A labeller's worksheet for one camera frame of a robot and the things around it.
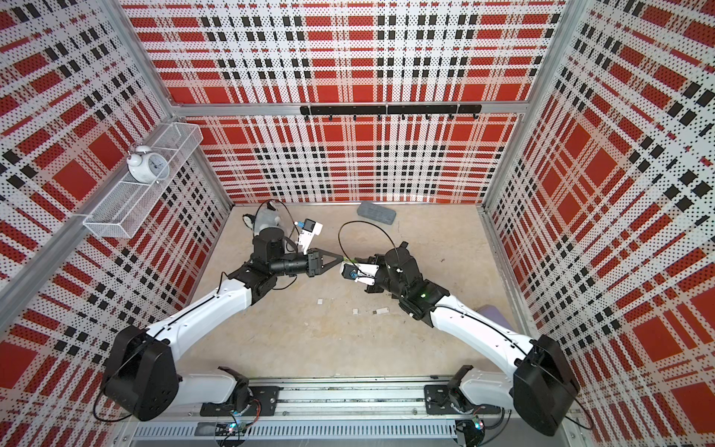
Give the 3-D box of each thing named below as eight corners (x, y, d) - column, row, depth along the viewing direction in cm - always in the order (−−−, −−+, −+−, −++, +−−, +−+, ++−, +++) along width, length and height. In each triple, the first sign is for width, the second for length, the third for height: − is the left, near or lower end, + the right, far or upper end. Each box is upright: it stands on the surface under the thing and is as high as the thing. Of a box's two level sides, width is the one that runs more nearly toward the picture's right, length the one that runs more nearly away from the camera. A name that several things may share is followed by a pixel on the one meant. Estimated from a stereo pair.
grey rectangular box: (356, 216, 121) (355, 210, 118) (362, 206, 125) (362, 200, 122) (390, 227, 117) (391, 221, 114) (396, 215, 121) (396, 209, 118)
